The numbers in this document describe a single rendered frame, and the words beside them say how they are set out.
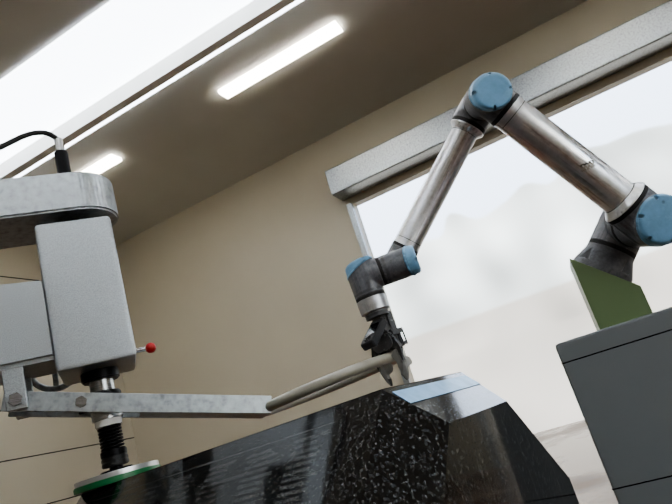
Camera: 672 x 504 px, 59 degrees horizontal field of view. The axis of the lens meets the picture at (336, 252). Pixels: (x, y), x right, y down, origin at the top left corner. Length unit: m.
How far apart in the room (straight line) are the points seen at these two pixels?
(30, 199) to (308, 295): 5.12
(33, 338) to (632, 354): 1.64
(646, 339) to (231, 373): 5.83
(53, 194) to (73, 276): 0.25
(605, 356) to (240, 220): 5.90
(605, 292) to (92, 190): 1.57
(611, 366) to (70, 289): 1.53
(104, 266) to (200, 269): 5.86
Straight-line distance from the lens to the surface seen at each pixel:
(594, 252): 2.08
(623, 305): 2.03
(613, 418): 1.94
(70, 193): 1.87
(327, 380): 1.65
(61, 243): 1.81
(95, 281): 1.77
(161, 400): 1.74
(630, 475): 1.96
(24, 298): 1.78
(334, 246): 6.67
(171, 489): 1.40
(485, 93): 1.85
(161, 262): 8.03
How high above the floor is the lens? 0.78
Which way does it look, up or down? 16 degrees up
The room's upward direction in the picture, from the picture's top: 17 degrees counter-clockwise
